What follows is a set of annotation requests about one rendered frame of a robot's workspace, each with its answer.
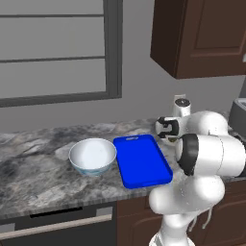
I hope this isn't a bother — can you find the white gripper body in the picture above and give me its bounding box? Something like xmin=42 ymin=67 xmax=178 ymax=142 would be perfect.
xmin=155 ymin=115 xmax=181 ymax=139

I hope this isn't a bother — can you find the blue tray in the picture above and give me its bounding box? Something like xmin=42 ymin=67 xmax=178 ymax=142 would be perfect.
xmin=112 ymin=134 xmax=174 ymax=190

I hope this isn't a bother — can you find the white bowl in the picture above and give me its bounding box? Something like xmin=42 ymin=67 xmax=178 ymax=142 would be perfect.
xmin=68 ymin=137 xmax=117 ymax=177

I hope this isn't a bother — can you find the brown base cupboard door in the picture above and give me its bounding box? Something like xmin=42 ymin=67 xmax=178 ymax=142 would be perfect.
xmin=188 ymin=180 xmax=246 ymax=246
xmin=116 ymin=195 xmax=165 ymax=246

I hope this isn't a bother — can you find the black dishwasher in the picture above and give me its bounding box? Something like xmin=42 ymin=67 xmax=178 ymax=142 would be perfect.
xmin=0 ymin=202 xmax=117 ymax=246

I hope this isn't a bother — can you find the white wall socket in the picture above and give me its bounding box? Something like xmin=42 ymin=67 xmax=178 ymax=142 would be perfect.
xmin=173 ymin=93 xmax=187 ymax=102

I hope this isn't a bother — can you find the grey window frame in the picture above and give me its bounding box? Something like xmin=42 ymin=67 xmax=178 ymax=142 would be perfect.
xmin=0 ymin=0 xmax=124 ymax=109

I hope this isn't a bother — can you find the brown wall cupboard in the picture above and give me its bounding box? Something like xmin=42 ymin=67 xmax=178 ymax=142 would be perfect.
xmin=150 ymin=0 xmax=246 ymax=80

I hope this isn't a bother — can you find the brown wall cupboard door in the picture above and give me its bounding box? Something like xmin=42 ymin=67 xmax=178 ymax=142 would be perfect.
xmin=177 ymin=0 xmax=246 ymax=80

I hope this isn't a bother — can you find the grey dishwasher handle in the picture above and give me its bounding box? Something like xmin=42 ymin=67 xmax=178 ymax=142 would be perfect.
xmin=0 ymin=213 xmax=113 ymax=241

